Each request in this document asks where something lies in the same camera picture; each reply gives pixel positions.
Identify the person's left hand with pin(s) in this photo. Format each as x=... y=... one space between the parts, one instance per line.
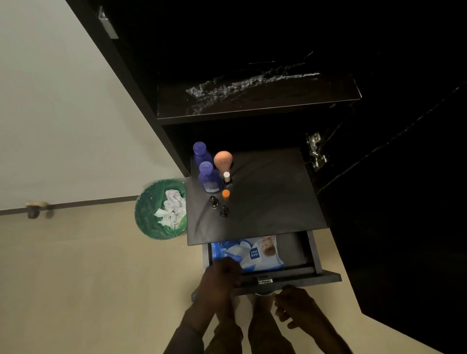
x=218 y=288

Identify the person's right hand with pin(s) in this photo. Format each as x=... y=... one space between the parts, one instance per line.
x=301 y=308

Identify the person's right fingers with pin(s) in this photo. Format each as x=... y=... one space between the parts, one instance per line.
x=284 y=304

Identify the person's left fingers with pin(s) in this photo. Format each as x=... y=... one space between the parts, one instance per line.
x=226 y=268

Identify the dark wooden drawer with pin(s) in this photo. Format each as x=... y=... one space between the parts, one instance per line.
x=292 y=279

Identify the person's left forearm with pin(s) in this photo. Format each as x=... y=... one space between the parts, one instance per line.
x=191 y=333

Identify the person's right forearm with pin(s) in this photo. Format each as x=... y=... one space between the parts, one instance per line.
x=330 y=339

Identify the blue baby wipes packet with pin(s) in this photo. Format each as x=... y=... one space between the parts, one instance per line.
x=255 y=253

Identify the person's right leg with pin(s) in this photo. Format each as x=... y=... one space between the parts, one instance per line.
x=268 y=333

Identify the person's leg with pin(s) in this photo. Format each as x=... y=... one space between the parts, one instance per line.
x=226 y=339
x=268 y=333

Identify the small black bottle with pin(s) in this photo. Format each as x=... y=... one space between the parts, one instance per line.
x=224 y=211

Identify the black dropper bottle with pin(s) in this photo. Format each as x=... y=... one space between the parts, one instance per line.
x=213 y=203

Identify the person's left leg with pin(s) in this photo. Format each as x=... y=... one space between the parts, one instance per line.
x=226 y=339

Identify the small orange-capped bottle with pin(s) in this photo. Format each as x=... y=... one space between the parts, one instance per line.
x=226 y=195

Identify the crumpled white papers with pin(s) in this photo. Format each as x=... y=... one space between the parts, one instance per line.
x=171 y=209

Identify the small white-capped bottle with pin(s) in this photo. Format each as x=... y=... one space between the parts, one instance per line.
x=227 y=177

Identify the purple plastic bottle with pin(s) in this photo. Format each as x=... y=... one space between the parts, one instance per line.
x=201 y=153
x=209 y=178

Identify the green trash bin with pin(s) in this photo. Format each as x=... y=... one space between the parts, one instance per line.
x=146 y=215

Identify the peach bulb-shaped bottle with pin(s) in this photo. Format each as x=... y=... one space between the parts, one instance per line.
x=223 y=160

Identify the metal cabinet hinge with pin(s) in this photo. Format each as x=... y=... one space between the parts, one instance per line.
x=315 y=151

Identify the dark wooden wardrobe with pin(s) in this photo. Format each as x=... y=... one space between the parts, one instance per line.
x=401 y=182

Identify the dark wooden shelf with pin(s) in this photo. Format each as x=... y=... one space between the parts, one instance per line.
x=255 y=94

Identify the metal door stopper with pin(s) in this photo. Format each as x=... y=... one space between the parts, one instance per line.
x=35 y=208

